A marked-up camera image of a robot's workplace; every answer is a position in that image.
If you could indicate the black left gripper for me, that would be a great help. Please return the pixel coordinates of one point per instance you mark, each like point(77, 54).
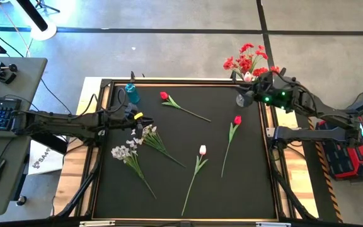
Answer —
point(129, 116)

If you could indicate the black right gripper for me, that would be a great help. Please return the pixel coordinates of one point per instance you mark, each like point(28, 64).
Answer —
point(265, 91)

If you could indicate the white blossom bunch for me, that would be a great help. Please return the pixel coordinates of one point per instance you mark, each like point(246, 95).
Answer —
point(121, 153)
point(151, 135)

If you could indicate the pink artificial tulip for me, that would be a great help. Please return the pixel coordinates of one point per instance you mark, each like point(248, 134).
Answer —
point(247, 76)
point(202, 149)

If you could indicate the red artificial tulip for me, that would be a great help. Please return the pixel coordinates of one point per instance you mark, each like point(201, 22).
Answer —
point(237, 119)
point(164, 95)

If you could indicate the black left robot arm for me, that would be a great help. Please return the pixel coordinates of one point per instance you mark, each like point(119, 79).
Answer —
point(68, 124)

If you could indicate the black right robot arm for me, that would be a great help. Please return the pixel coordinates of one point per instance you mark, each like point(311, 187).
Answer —
point(326, 110)

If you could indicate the blue glass vase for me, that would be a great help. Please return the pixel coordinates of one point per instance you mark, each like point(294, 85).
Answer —
point(132, 93)

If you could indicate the yellow tape tag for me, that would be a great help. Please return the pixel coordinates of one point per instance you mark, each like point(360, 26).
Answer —
point(138, 116)

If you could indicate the black table mat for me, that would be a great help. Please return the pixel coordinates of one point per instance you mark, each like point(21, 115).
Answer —
point(184, 189)

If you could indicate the white printed paper bag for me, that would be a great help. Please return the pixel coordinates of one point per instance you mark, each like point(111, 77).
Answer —
point(44, 160)

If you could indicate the hazard striped floor mat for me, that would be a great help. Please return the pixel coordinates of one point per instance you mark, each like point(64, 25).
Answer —
point(314, 189)

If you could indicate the red black tool case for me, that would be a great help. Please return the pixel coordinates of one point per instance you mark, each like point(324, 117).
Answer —
point(348, 157)

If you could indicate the white round floor stand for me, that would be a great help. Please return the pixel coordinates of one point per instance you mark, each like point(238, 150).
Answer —
point(44, 31)

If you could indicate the grey desk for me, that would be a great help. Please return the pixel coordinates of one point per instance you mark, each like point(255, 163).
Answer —
point(11, 82)

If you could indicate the black round caster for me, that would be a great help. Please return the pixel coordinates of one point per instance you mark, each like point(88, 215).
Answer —
point(21, 200)

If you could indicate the black tripod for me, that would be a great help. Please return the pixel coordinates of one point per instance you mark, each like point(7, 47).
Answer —
point(44, 4)

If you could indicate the silver metal bracket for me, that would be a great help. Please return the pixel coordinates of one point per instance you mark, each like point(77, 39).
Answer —
point(273, 224)
point(98, 223)

